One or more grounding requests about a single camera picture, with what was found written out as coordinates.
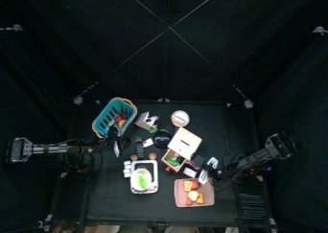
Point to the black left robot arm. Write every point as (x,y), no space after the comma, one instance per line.
(47,148)

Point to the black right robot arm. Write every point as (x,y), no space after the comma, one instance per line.
(263,153)

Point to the orange toy salmon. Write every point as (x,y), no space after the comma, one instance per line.
(195,185)

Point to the red wooden drawer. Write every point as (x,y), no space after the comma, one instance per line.
(168,164)

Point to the white card with pink edge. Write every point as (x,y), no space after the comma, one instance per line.
(188,172)

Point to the yellow toy bread slice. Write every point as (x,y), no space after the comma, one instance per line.
(187,186)

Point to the pink plastic tray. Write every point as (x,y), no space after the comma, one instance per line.
(206,192)

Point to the round wooden knob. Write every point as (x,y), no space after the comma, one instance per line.
(134,158)
(152,155)

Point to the small white card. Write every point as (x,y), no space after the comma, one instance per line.
(147,143)

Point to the yellow toy food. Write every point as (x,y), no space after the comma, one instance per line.
(122,124)

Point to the cream toy food piece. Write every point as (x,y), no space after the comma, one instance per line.
(193,195)

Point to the small white blocks stack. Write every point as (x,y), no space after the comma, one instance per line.
(127,169)

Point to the orange toy food wedge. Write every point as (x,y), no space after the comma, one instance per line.
(201,198)

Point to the small green toy piece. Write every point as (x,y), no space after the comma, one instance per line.
(152,130)

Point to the green toy vegetable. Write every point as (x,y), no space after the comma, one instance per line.
(172,161)

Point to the orange red toy food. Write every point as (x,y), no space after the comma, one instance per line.
(188,202)

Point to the black round pan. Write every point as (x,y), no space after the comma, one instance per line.
(162,139)

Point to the teal basket with orange rim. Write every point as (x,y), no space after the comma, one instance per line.
(110,115)

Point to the white square tray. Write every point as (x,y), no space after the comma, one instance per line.
(152,174)

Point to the light green toy lettuce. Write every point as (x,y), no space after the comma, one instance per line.
(142,181)

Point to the metal frame bracket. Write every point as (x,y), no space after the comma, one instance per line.
(16,28)
(318,29)
(77,99)
(247,103)

